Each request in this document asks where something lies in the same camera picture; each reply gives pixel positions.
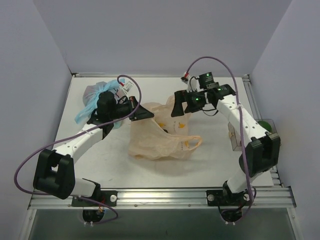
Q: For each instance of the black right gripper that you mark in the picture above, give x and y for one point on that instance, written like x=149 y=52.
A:
x=186 y=100

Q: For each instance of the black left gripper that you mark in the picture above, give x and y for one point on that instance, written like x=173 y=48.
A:
x=134 y=109

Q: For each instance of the translucent orange plastic bag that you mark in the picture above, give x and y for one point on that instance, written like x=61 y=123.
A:
x=162 y=136

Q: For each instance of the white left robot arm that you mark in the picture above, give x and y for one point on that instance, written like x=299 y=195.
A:
x=55 y=170

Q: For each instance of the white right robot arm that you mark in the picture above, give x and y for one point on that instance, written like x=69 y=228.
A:
x=261 y=146

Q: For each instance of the blue tied plastic bag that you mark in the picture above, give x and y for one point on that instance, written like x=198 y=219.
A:
x=91 y=96

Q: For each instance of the small green fake fruit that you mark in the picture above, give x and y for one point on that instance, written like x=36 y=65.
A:
x=265 y=125

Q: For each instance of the clear acrylic box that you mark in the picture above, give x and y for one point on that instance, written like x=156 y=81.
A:
x=252 y=129

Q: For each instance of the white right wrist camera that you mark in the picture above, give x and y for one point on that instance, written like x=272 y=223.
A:
x=190 y=81

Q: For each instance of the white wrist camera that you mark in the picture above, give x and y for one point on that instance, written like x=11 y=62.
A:
x=190 y=81
x=125 y=89

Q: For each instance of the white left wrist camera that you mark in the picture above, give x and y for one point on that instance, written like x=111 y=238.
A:
x=125 y=89

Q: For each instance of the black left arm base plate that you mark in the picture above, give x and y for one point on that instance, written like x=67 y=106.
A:
x=108 y=197

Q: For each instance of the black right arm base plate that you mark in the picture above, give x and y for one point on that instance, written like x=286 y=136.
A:
x=217 y=197

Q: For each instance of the aluminium front rail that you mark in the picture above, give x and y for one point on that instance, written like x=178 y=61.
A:
x=161 y=198

